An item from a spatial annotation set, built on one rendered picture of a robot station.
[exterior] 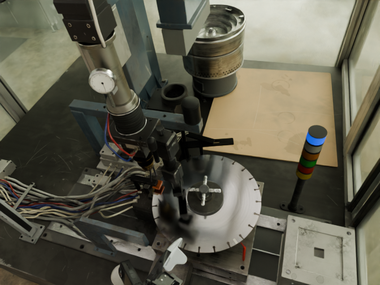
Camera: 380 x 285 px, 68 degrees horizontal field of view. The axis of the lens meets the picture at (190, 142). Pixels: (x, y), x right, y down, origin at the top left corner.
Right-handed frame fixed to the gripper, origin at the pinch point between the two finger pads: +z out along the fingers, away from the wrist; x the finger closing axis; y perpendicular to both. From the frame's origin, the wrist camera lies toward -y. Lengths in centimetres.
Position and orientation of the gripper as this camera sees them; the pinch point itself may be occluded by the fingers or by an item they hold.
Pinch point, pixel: (175, 257)
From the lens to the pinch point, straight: 88.8
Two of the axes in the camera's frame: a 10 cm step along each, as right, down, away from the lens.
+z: 4.8, -2.5, 8.4
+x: 1.8, -9.1, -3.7
